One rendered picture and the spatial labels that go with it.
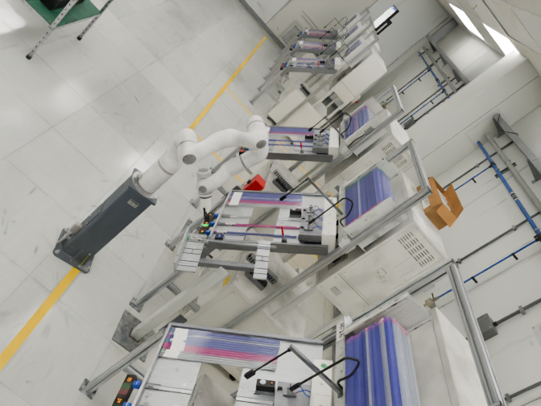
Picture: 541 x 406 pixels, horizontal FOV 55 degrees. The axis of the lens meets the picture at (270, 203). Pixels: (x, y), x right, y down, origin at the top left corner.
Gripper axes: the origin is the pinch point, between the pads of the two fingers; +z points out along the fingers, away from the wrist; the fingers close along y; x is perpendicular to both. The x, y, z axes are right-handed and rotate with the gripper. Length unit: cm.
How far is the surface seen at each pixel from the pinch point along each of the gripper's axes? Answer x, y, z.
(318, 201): 65, -50, 10
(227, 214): 7.3, -23.1, 9.5
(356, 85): 100, -460, 33
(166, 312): -19, 37, 44
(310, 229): 62, 1, 3
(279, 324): 45, 8, 70
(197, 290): 1.5, 36.6, 26.5
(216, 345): 27, 96, 10
